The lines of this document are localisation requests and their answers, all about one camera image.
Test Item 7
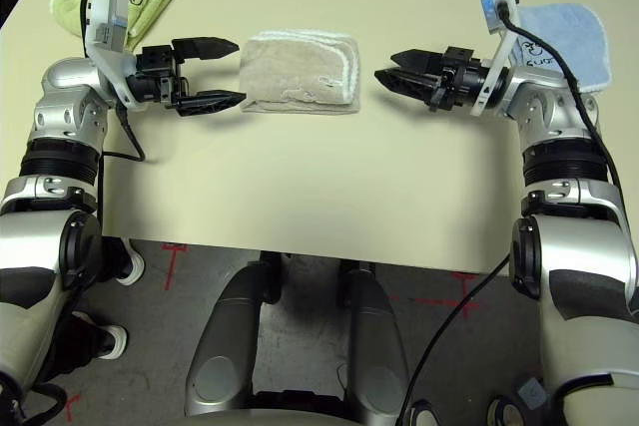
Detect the beige towel with white trim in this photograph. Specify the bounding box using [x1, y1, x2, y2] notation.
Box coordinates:
[239, 29, 361, 117]

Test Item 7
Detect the white black bystander sneaker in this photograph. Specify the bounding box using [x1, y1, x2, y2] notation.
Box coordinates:
[117, 238, 146, 286]
[74, 310, 129, 360]

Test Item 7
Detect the robot waist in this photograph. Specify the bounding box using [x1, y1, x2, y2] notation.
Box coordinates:
[187, 388, 370, 426]

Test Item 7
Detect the grey robot right leg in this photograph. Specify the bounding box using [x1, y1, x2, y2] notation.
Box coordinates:
[343, 260, 413, 425]

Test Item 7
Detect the small grey-blue floor device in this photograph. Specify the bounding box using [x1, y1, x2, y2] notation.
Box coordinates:
[516, 376, 549, 410]

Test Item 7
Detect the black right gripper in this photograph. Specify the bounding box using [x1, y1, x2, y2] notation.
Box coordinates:
[373, 45, 500, 114]

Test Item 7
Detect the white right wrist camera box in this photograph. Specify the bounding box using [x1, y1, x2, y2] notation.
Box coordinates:
[468, 0, 523, 116]

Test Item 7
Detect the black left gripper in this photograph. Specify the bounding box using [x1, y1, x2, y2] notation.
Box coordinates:
[125, 36, 249, 118]

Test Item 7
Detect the folded blue towel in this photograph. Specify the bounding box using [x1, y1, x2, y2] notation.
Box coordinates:
[513, 1, 613, 96]

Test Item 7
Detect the white shoe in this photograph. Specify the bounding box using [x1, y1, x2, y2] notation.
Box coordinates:
[407, 399, 440, 426]

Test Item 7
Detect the patterned dark shoe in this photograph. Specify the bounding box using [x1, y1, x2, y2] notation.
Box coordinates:
[487, 395, 525, 426]

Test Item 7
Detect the black left camera cable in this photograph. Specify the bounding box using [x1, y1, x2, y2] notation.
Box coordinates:
[77, 0, 149, 237]

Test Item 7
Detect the black trousered bystander leg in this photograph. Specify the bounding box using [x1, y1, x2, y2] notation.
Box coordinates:
[97, 235, 132, 283]
[29, 313, 109, 387]

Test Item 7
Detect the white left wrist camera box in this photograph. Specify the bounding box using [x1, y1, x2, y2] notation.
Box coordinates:
[82, 0, 139, 112]

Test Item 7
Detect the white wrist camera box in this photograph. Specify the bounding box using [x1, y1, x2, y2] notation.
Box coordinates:
[82, 0, 139, 112]
[468, 0, 523, 116]

